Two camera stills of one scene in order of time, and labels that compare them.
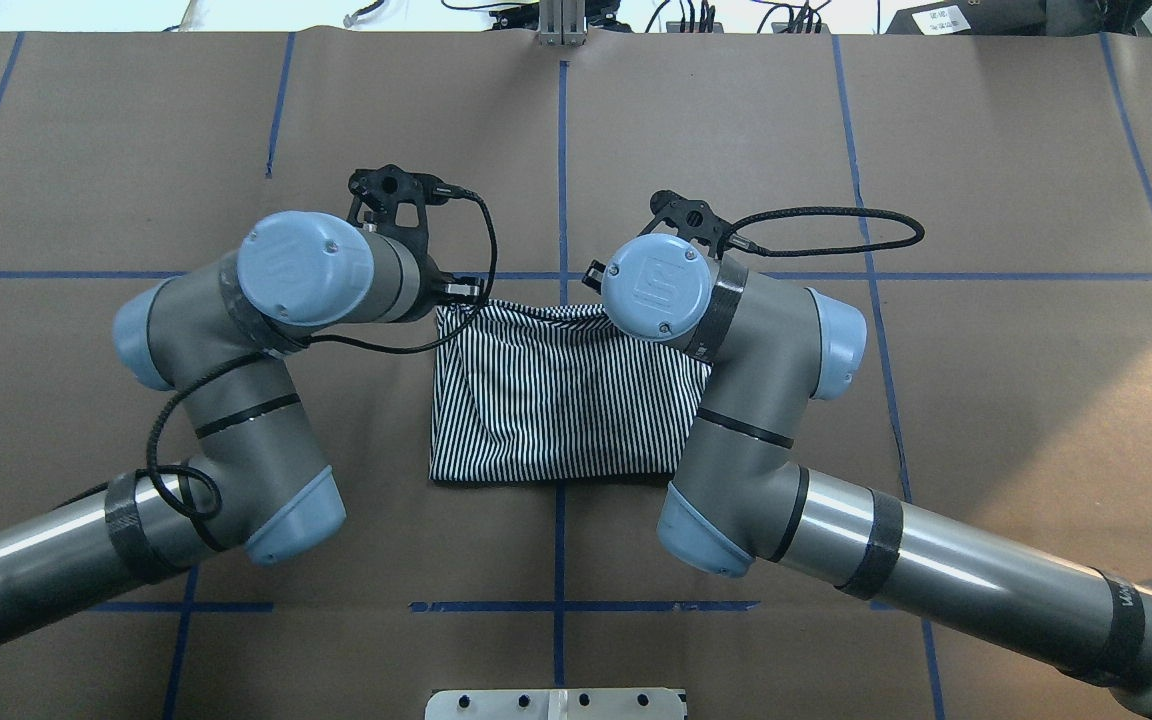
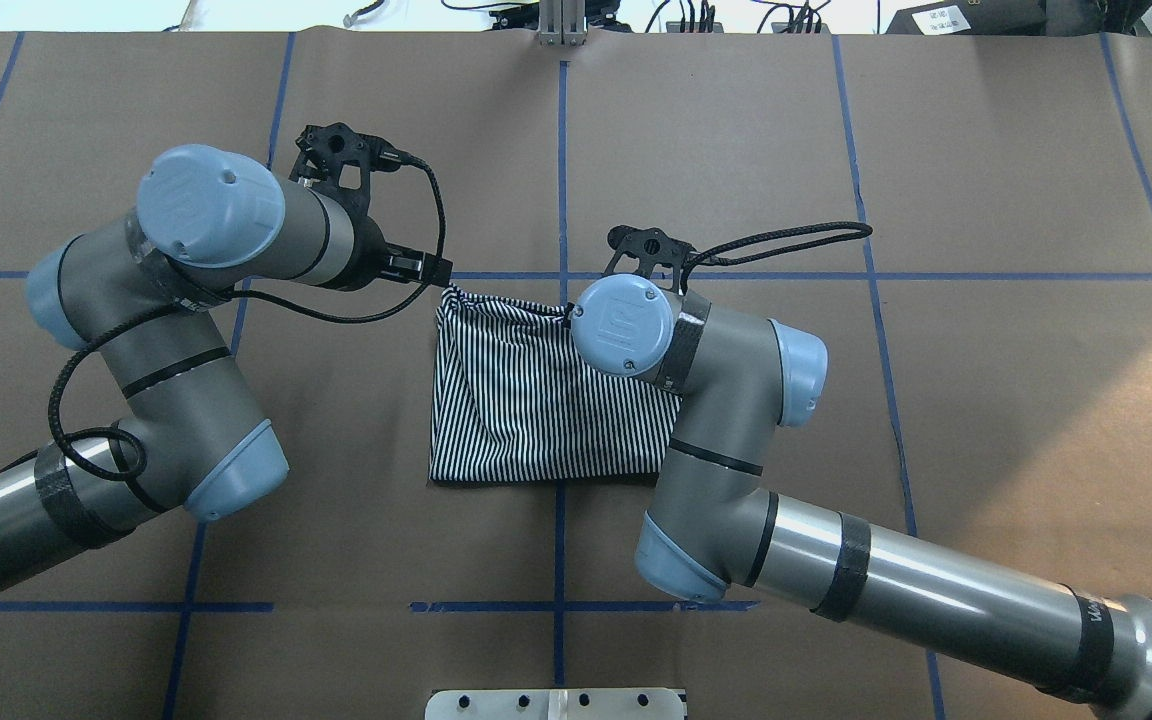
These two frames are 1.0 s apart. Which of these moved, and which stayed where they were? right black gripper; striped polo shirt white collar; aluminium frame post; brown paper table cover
Moved: right black gripper
Stayed: brown paper table cover; aluminium frame post; striped polo shirt white collar
